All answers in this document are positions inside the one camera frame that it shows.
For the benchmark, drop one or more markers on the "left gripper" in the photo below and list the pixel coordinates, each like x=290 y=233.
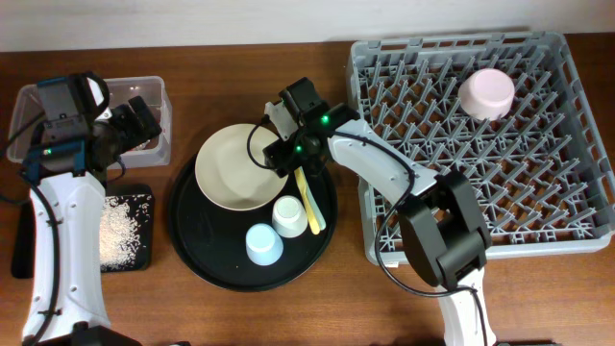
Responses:
x=125 y=115

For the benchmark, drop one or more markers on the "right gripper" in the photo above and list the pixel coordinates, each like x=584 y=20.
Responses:
x=279 y=159

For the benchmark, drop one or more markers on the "pile of rice grains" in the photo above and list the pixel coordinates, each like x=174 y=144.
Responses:
x=125 y=232

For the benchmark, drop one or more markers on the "pink bowl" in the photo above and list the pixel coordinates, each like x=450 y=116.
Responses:
x=487 y=94

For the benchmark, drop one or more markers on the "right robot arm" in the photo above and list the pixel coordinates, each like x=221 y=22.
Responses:
x=443 y=230

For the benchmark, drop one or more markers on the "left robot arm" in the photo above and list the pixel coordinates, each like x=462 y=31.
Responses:
x=66 y=170

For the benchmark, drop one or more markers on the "grey dishwasher rack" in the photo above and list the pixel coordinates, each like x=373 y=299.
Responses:
x=540 y=173

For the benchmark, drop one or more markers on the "yellow plastic utensil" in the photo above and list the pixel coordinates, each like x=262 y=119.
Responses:
x=301 y=186

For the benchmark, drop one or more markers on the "pale green plastic utensil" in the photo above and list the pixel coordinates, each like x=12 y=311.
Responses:
x=317 y=219

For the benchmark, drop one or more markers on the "beige plate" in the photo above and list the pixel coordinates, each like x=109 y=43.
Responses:
x=229 y=168

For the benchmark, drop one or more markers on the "black rectangular tray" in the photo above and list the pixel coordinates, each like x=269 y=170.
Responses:
x=23 y=256

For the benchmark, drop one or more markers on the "white cup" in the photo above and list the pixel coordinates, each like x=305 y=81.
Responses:
x=289 y=217

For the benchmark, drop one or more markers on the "round black serving tray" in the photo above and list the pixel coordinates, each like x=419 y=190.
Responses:
x=210 y=239

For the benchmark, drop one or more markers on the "clear plastic bin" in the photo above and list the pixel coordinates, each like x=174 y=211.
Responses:
x=151 y=89

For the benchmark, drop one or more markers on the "light blue cup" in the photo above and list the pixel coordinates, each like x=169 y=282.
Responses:
x=263 y=245

